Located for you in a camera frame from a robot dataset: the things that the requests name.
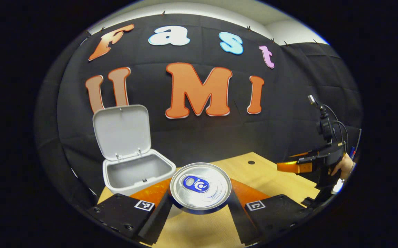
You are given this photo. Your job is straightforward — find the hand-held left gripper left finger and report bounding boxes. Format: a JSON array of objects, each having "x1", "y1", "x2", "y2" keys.
[{"x1": 87, "y1": 177, "x2": 175, "y2": 246}]

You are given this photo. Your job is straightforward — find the black cable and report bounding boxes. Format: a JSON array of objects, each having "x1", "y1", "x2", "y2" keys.
[{"x1": 323, "y1": 103, "x2": 350, "y2": 154}]

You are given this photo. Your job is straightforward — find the wooden desktop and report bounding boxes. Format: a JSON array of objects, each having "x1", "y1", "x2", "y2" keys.
[{"x1": 97, "y1": 152, "x2": 320, "y2": 248}]

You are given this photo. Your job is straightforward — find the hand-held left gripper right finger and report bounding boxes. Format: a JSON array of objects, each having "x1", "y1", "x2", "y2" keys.
[{"x1": 227, "y1": 178, "x2": 313, "y2": 246}]

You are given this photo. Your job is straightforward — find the black backdrop cloth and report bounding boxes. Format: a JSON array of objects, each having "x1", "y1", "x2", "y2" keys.
[{"x1": 35, "y1": 14, "x2": 363, "y2": 204}]

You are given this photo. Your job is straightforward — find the white desktop garbage bin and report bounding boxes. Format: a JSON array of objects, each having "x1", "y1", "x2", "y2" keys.
[{"x1": 92, "y1": 104, "x2": 177, "y2": 197}]

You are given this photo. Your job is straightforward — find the silver pop can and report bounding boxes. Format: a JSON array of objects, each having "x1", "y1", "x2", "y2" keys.
[{"x1": 170, "y1": 163, "x2": 232, "y2": 215}]

